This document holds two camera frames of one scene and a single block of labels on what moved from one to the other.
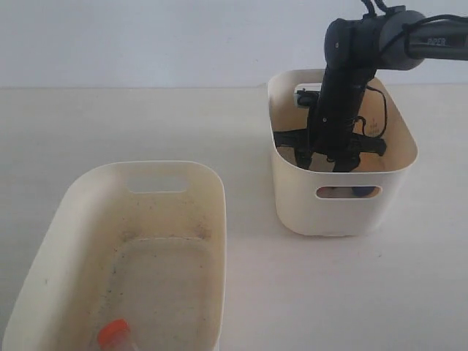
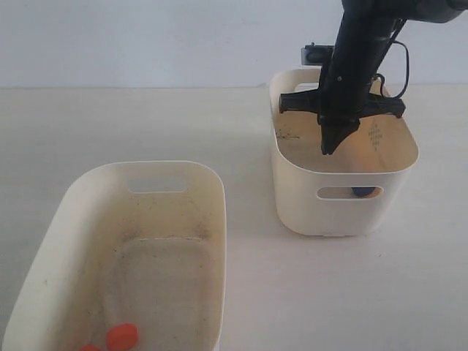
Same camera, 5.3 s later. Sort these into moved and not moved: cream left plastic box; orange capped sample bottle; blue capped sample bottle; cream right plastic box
Moved: orange capped sample bottle
Not moved: cream right plastic box; cream left plastic box; blue capped sample bottle
